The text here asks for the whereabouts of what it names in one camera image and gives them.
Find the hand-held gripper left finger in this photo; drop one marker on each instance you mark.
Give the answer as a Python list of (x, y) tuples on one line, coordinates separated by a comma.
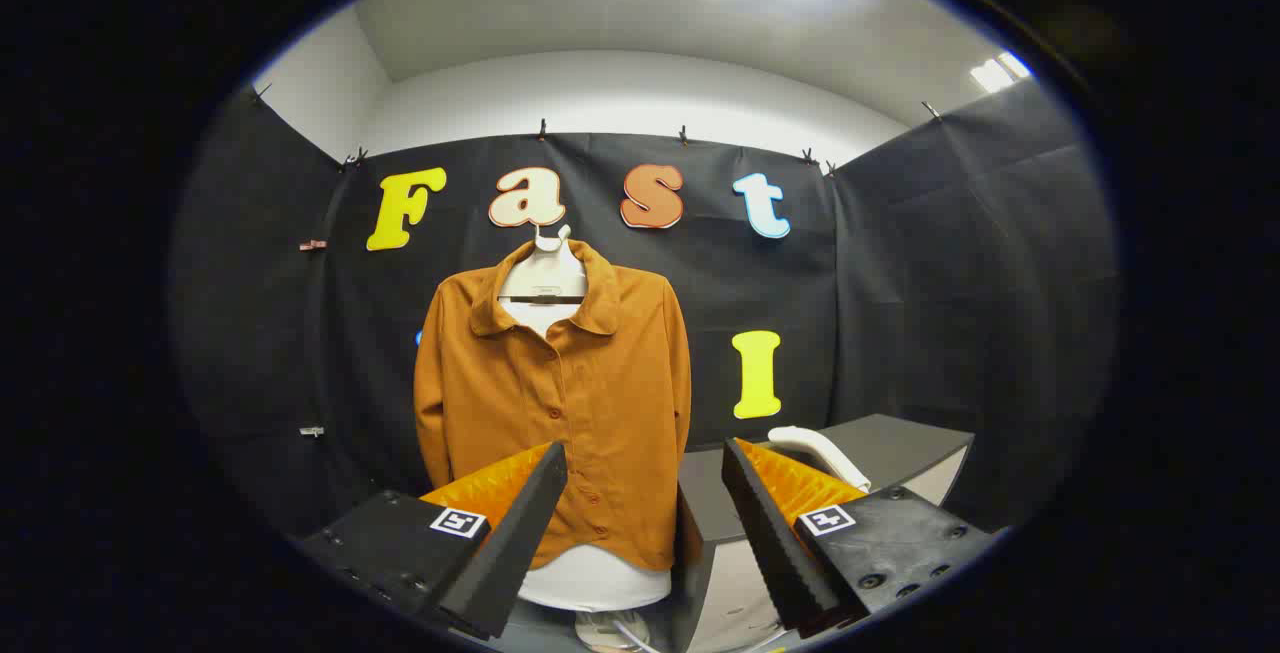
[(520, 543)]

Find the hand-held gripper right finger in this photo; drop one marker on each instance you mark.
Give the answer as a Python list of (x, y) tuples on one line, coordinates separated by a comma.
[(765, 543)]

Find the white garment steamer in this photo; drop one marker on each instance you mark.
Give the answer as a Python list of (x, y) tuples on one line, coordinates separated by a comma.
[(825, 451)]

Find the orange button-up shirt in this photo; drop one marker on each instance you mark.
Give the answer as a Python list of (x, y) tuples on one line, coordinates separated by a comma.
[(600, 403)]

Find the white clothes hanger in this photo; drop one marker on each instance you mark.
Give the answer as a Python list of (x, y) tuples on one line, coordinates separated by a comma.
[(545, 273)]

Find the white ironing form board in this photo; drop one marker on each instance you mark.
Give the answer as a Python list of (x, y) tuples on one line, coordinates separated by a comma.
[(600, 581)]

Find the black backdrop cloth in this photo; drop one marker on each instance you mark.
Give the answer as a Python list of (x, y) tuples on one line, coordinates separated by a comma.
[(950, 283)]

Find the small ceiling light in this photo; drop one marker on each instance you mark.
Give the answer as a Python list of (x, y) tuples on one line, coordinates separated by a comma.
[(1000, 71)]

